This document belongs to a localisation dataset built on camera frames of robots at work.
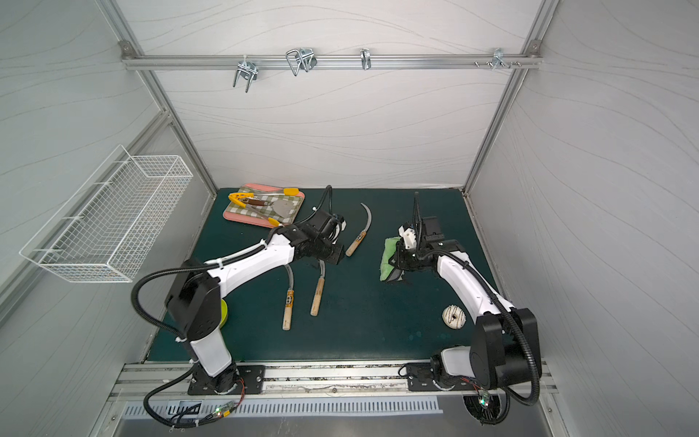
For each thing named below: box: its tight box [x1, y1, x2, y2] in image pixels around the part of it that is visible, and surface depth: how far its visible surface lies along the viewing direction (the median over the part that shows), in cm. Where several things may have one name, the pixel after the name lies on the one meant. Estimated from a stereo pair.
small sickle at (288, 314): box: [282, 264, 295, 332], surface depth 87 cm
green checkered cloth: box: [225, 186, 304, 224], surface depth 117 cm
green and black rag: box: [379, 236, 402, 282], surface depth 85 cm
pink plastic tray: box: [222, 182, 306, 229], surface depth 113 cm
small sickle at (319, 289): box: [309, 258, 326, 317], surface depth 90 cm
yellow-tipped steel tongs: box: [228, 187, 300, 228], surface depth 119 cm
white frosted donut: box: [441, 304, 467, 330], surface depth 84 cm
